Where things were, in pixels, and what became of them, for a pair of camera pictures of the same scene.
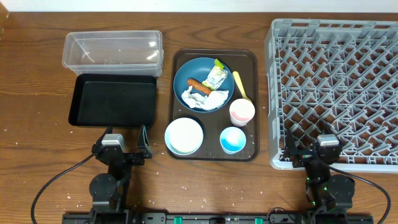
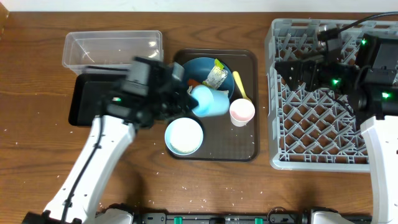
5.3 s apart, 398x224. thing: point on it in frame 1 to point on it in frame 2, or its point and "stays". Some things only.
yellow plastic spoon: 240,84 stays
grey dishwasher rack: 325,76 stays
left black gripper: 125,157 to 175,97
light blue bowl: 183,136 stays
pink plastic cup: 241,111 stays
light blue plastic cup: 232,139 to 211,102
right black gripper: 305,156 to 298,73
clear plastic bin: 114,52 stays
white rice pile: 185,135 stays
